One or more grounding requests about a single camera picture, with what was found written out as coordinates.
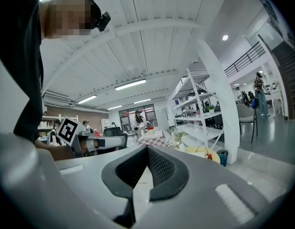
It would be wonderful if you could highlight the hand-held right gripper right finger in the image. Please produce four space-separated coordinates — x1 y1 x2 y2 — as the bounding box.
132 145 295 229

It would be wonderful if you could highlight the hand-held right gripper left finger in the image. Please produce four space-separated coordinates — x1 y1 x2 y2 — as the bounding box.
54 145 148 226

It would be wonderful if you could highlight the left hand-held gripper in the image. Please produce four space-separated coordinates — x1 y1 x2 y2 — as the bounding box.
56 116 128 157

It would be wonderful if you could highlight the person's left forearm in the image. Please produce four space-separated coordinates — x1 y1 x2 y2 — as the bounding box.
34 139 76 162

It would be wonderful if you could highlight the black office chair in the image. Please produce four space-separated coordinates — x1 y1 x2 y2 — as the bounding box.
103 126 128 138

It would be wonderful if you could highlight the blue waste bin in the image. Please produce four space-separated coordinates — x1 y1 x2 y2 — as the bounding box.
216 149 229 167

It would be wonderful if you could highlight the round yellow table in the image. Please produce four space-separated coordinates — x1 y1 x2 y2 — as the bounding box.
185 146 221 165

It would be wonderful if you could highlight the checkered tablecloth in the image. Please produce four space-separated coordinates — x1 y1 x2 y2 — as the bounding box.
137 130 165 148

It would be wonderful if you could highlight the potted green plant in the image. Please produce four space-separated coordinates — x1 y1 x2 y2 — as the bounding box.
167 127 188 150

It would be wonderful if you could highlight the long ceiling light tube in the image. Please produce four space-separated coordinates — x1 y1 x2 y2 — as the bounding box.
77 94 98 104
114 79 147 91

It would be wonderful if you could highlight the white metal shelving rack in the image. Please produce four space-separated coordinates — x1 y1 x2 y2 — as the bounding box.
167 67 225 150

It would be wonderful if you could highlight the grey chair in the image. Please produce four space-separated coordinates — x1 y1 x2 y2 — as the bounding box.
236 103 258 144

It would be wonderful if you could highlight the white ceiling air conditioner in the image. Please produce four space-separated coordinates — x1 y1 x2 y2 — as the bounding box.
42 91 75 107

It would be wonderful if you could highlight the white round pillar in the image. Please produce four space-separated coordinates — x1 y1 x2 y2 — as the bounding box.
196 38 241 165

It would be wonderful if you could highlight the black balcony railing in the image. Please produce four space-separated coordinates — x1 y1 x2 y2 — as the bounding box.
223 41 267 79

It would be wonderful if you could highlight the dark staircase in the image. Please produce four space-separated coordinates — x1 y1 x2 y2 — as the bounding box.
257 34 295 120

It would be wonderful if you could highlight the person's head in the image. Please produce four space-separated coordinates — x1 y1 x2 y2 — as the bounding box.
39 0 102 41

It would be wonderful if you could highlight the black head camera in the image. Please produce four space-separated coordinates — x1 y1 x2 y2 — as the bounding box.
97 11 112 32

